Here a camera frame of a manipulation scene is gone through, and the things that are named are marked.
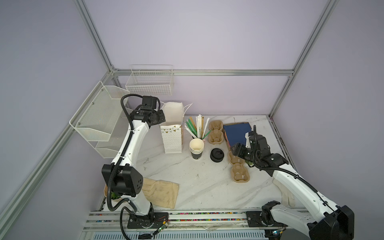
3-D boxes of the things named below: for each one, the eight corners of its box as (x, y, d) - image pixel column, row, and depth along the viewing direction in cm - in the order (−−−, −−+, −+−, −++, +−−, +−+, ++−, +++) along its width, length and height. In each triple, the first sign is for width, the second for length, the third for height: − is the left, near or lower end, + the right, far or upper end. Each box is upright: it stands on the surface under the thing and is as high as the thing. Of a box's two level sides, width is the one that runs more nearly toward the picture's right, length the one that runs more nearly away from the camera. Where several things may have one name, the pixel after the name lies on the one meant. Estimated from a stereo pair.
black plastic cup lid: (210, 162, 97) (211, 159, 94) (209, 150, 102) (210, 148, 99) (224, 162, 97) (224, 159, 94) (222, 150, 102) (223, 148, 99)
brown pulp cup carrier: (208, 145, 104) (209, 141, 100) (207, 124, 117) (207, 120, 113) (224, 145, 104) (225, 141, 100) (221, 124, 117) (222, 120, 113)
